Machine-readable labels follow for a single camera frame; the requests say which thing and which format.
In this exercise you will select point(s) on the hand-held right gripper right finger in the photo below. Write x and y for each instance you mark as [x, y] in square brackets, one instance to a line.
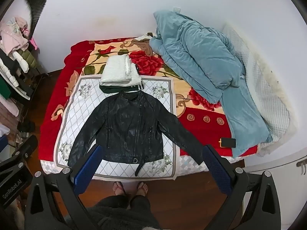
[215, 170]

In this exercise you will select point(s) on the light blue quilt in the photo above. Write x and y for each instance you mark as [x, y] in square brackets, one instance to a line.
[199, 52]

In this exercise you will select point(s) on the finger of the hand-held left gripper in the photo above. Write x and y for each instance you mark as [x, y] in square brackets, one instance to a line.
[26, 146]

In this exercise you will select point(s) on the person's left foot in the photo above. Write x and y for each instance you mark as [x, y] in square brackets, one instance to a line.
[119, 189]

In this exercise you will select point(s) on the white folded fleece garment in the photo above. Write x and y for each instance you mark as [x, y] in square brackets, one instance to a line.
[120, 73]

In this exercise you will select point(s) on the person's right foot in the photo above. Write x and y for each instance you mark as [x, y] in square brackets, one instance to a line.
[142, 188]

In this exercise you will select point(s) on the black phone with orange case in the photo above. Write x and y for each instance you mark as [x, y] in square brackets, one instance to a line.
[229, 142]

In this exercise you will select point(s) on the white wall socket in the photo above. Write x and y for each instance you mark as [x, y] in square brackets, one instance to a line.
[176, 9]

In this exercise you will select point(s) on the black leather jacket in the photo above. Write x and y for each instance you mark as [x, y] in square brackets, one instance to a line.
[129, 129]

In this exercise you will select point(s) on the dark green folded garment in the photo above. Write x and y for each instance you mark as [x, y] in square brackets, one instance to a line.
[108, 89]

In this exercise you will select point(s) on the white textured pillow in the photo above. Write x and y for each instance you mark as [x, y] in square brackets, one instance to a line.
[271, 100]

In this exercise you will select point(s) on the black mesh object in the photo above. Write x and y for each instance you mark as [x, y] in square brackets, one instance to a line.
[38, 4]

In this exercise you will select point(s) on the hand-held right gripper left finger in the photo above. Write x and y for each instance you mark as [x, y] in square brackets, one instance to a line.
[88, 170]

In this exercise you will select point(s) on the person's foot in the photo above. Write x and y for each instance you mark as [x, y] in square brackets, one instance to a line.
[142, 188]
[119, 189]

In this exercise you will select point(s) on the metal clothes rack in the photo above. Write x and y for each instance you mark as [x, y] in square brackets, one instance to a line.
[42, 74]

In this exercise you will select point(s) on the red floral blanket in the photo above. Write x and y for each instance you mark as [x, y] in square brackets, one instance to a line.
[55, 95]

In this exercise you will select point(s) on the person's dark fuzzy clothing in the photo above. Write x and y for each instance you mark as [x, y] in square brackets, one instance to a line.
[124, 213]

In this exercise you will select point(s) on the white diamond-patterned mat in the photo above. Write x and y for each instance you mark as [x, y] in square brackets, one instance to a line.
[79, 100]

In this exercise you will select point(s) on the row of hanging clothes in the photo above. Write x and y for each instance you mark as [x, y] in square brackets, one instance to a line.
[14, 40]

